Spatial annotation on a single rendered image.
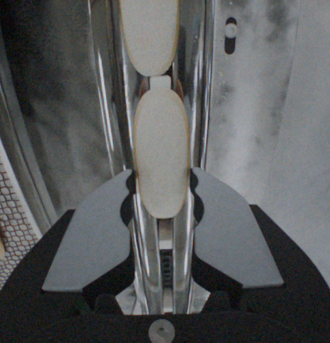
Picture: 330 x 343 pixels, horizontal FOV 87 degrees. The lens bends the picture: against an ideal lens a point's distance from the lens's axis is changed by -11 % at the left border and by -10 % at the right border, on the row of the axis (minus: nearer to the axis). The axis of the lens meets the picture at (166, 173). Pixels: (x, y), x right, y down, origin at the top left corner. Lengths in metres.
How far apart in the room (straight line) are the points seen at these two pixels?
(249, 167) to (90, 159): 0.15
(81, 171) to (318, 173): 0.27
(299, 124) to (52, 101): 0.24
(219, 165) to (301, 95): 0.11
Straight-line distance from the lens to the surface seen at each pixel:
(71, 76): 0.19
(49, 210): 0.18
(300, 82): 0.22
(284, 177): 0.25
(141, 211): 0.19
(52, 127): 0.21
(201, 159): 0.15
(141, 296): 0.30
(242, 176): 0.17
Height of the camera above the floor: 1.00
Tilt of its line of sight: 61 degrees down
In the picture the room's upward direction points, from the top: 178 degrees clockwise
